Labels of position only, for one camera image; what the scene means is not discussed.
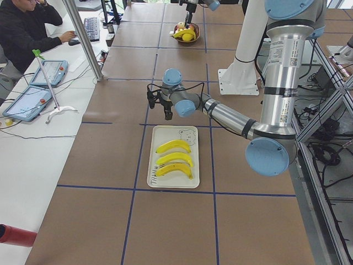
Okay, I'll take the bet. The upper teach pendant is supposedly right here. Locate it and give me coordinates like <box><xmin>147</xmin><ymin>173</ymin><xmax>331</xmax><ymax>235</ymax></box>
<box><xmin>29</xmin><ymin>60</ymin><xmax>68</xmax><ymax>88</ymax></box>

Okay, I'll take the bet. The reacher grabber stick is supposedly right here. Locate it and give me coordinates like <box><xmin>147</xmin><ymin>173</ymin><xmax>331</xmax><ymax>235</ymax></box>
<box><xmin>32</xmin><ymin>49</ymin><xmax>79</xmax><ymax>124</ymax></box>

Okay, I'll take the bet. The white rectangular plastic tray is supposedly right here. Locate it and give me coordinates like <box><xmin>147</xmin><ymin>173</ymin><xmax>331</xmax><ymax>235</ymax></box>
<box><xmin>147</xmin><ymin>125</ymin><xmax>200</xmax><ymax>189</ymax></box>

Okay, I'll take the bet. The yellow banana basket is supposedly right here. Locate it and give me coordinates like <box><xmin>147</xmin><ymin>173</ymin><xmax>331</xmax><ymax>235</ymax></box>
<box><xmin>156</xmin><ymin>139</ymin><xmax>191</xmax><ymax>153</ymax></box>
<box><xmin>173</xmin><ymin>29</ymin><xmax>196</xmax><ymax>39</ymax></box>

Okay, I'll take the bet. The red fire extinguisher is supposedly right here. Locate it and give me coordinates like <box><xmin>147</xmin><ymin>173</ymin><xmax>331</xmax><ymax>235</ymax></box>
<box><xmin>1</xmin><ymin>224</ymin><xmax>37</xmax><ymax>247</ymax></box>

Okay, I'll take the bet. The yellow pear in basket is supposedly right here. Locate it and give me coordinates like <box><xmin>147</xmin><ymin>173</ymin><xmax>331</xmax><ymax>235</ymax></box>
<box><xmin>181</xmin><ymin>33</ymin><xmax>194</xmax><ymax>42</ymax></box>

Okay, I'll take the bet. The aluminium frame post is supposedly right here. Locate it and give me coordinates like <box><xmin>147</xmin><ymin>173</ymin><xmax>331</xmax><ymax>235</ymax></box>
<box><xmin>63</xmin><ymin>0</ymin><xmax>103</xmax><ymax>82</ymax></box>

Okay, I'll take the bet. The black computer mouse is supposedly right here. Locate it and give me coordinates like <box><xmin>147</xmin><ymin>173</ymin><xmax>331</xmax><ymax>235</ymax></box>
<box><xmin>68</xmin><ymin>39</ymin><xmax>81</xmax><ymax>46</ymax></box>

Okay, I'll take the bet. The lower teach pendant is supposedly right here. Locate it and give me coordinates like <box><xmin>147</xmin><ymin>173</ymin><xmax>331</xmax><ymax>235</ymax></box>
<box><xmin>3</xmin><ymin>85</ymin><xmax>52</xmax><ymax>121</ymax></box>

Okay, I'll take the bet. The yellow banana front basket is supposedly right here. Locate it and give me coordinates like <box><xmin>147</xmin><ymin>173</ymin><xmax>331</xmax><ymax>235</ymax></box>
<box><xmin>156</xmin><ymin>139</ymin><xmax>191</xmax><ymax>153</ymax></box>

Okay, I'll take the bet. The yellow banana moved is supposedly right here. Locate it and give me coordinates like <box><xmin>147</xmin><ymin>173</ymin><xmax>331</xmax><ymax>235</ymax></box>
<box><xmin>156</xmin><ymin>152</ymin><xmax>194</xmax><ymax>167</ymax></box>
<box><xmin>155</xmin><ymin>163</ymin><xmax>193</xmax><ymax>179</ymax></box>

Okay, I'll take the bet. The white pedestal column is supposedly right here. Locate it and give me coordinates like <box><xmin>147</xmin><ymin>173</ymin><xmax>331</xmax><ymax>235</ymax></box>
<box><xmin>218</xmin><ymin>0</ymin><xmax>268</xmax><ymax>96</ymax></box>

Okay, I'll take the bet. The person in black sweater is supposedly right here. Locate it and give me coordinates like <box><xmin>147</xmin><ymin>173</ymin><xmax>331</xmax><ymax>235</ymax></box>
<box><xmin>1</xmin><ymin>0</ymin><xmax>76</xmax><ymax>73</ymax></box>

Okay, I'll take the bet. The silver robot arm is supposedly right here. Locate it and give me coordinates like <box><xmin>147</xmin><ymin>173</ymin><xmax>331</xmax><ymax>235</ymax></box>
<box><xmin>147</xmin><ymin>1</ymin><xmax>327</xmax><ymax>176</ymax></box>
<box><xmin>170</xmin><ymin>0</ymin><xmax>242</xmax><ymax>28</ymax></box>

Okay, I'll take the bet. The black keyboard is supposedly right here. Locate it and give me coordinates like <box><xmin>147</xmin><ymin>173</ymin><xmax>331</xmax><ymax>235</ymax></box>
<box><xmin>83</xmin><ymin>17</ymin><xmax>100</xmax><ymax>41</ymax></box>

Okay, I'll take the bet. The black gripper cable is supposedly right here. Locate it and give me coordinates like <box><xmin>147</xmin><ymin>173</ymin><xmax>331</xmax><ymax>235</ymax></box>
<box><xmin>146</xmin><ymin>81</ymin><xmax>206</xmax><ymax>97</ymax></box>

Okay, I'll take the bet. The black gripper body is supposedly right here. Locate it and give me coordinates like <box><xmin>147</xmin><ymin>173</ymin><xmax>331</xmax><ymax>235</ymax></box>
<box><xmin>186</xmin><ymin>1</ymin><xmax>197</xmax><ymax>21</ymax></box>
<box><xmin>159</xmin><ymin>92</ymin><xmax>173</xmax><ymax>112</ymax></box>

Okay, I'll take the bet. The teach pendant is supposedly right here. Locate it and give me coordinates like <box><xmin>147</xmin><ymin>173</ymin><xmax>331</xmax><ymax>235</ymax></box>
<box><xmin>3</xmin><ymin>85</ymin><xmax>52</xmax><ymax>121</ymax></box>
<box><xmin>29</xmin><ymin>60</ymin><xmax>68</xmax><ymax>88</ymax></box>

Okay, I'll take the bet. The woven wicker basket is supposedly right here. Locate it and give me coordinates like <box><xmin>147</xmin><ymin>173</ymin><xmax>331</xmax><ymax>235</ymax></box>
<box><xmin>170</xmin><ymin>22</ymin><xmax>200</xmax><ymax>43</ymax></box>

